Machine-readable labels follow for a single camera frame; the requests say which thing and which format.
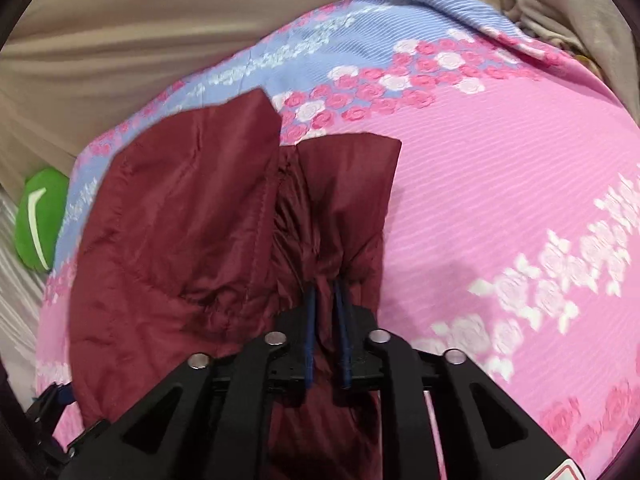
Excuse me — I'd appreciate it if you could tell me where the grey printed cloth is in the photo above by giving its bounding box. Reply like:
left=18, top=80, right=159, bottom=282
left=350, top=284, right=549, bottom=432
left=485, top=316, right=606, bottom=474
left=480, top=0, right=640, bottom=121

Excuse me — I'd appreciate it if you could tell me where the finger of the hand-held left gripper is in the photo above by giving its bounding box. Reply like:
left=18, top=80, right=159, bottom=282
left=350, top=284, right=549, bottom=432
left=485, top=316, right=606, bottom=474
left=25, top=381, right=112, bottom=463

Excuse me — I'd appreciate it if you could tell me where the beige cloth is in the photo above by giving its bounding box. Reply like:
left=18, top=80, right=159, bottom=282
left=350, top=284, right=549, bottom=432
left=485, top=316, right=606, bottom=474
left=0, top=0, right=501, bottom=201

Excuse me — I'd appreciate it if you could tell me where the pink and blue floral blanket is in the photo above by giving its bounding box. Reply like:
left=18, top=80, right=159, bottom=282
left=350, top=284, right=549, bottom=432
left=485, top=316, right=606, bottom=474
left=32, top=0, right=640, bottom=480

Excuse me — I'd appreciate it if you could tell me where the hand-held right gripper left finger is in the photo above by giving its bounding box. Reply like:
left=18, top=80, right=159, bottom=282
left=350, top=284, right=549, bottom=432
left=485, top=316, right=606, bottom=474
left=62, top=285, right=321, bottom=480

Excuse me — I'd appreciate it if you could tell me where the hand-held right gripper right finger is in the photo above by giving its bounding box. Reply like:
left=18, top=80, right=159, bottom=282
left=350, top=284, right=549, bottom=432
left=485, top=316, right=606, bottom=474
left=332, top=280, right=586, bottom=480

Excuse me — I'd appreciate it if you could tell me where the green pillow white stripe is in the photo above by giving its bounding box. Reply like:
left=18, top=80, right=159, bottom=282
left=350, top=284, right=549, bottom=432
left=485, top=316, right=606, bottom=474
left=14, top=167, right=71, bottom=273

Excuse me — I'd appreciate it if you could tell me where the white satin cloth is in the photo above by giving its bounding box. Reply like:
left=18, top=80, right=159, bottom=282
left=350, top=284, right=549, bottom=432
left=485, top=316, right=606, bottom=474
left=0, top=190, right=51, bottom=391

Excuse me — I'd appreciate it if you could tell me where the maroon quilted jacket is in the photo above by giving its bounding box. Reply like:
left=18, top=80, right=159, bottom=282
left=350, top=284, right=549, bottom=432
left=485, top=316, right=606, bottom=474
left=67, top=87, right=403, bottom=480

